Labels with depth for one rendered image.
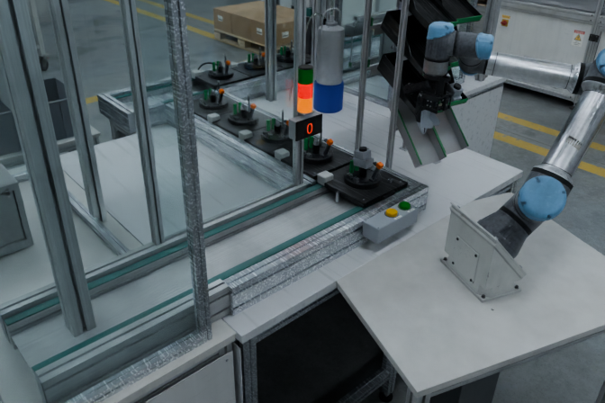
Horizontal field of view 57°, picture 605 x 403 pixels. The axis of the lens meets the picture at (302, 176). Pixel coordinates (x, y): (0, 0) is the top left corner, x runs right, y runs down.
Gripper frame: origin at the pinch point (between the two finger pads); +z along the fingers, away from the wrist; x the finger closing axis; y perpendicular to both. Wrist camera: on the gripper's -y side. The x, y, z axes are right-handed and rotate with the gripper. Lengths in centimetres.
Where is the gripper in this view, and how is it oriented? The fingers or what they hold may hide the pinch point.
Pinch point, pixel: (421, 129)
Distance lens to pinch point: 190.1
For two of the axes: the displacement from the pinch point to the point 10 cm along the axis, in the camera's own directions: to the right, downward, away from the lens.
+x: 7.5, -3.1, 5.9
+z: -0.2, 8.8, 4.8
